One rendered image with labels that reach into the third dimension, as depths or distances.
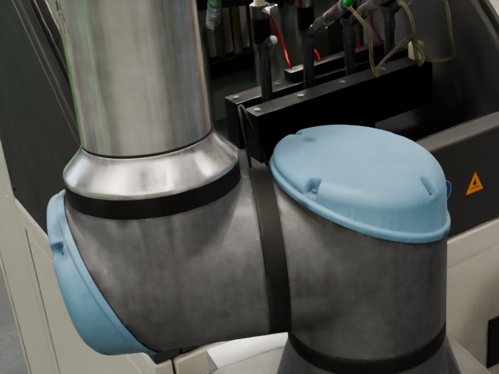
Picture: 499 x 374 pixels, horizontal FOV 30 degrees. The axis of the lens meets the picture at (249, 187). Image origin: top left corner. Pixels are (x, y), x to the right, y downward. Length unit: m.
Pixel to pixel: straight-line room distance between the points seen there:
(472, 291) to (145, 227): 1.00
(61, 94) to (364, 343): 0.68
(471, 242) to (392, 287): 0.86
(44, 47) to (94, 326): 0.68
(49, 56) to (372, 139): 0.66
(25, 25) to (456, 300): 0.77
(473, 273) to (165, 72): 1.01
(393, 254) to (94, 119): 0.21
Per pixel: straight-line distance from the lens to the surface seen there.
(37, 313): 1.85
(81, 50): 0.57
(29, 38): 1.26
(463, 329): 1.55
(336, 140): 0.64
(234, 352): 0.89
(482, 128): 1.40
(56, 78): 1.22
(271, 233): 0.59
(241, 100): 1.45
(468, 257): 1.48
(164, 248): 0.58
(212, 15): 1.27
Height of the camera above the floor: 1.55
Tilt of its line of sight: 28 degrees down
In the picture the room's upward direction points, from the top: 6 degrees counter-clockwise
